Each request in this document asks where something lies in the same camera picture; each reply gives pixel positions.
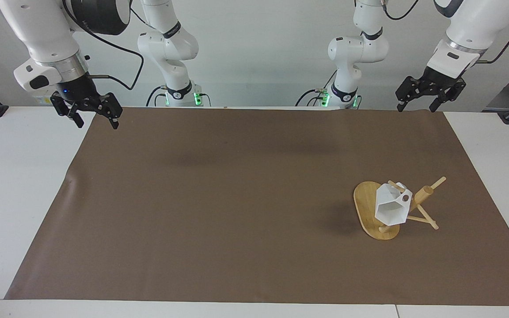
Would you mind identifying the black cable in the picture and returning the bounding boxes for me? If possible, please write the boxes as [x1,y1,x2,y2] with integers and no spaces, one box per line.
[295,70,338,107]
[382,0,419,21]
[146,86,167,107]
[62,0,145,91]
[475,7,509,65]

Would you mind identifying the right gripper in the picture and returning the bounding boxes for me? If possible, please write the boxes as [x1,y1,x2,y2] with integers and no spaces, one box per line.
[50,73,123,130]

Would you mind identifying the white faceted cup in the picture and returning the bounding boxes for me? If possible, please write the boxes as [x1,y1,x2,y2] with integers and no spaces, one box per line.
[374,182,414,226]

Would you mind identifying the wooden cup rack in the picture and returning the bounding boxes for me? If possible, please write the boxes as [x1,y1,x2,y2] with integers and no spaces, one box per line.
[353,176,448,241]

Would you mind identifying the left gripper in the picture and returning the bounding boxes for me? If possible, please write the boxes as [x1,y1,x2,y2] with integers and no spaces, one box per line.
[395,66,467,113]

